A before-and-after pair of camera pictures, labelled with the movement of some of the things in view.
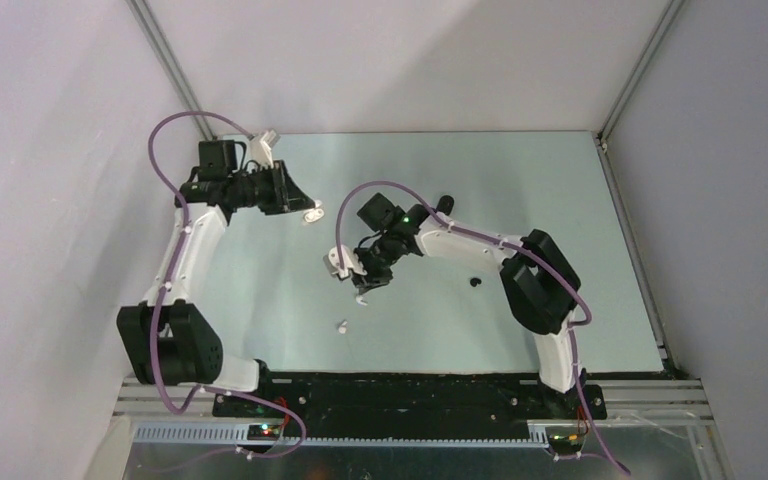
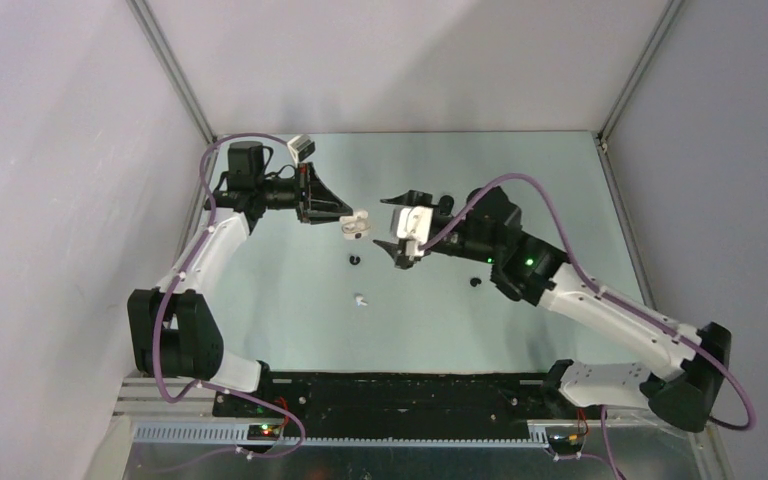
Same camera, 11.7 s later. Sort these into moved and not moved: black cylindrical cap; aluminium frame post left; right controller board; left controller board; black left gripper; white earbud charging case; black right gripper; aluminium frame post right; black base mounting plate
Moved: black left gripper; black right gripper; white earbud charging case
Not moved: aluminium frame post right; left controller board; aluminium frame post left; right controller board; black base mounting plate; black cylindrical cap
